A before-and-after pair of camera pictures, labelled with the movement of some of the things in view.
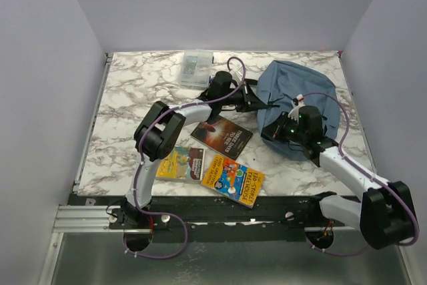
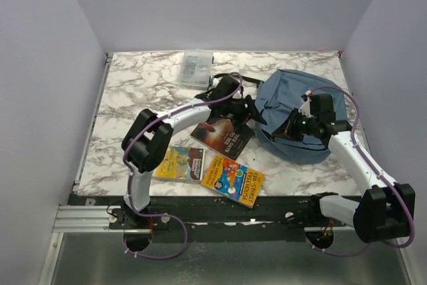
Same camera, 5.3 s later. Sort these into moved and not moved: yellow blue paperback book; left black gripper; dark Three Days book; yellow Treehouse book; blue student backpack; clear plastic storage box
Moved: left black gripper; blue student backpack
Not moved: clear plastic storage box; yellow Treehouse book; yellow blue paperback book; dark Three Days book
